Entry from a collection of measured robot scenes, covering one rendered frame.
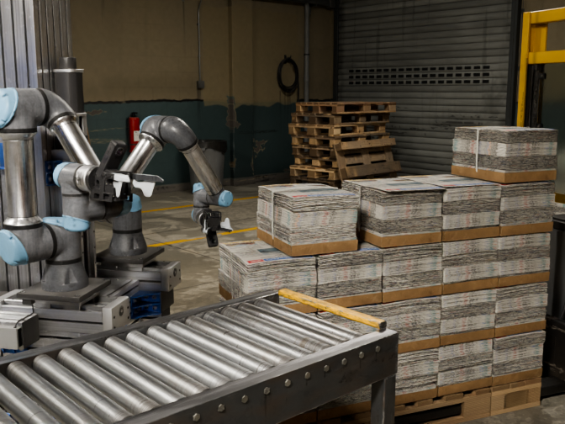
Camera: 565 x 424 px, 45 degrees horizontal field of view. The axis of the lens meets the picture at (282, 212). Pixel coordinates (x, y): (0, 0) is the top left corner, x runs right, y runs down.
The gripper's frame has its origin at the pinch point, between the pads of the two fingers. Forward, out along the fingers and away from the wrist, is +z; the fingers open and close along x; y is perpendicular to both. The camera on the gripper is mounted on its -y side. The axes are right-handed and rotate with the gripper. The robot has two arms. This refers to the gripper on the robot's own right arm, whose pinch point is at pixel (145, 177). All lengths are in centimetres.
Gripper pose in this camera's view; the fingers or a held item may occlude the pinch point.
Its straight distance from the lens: 179.2
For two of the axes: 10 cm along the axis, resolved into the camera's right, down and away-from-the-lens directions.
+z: 8.0, 1.2, -6.0
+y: -0.8, 9.9, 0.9
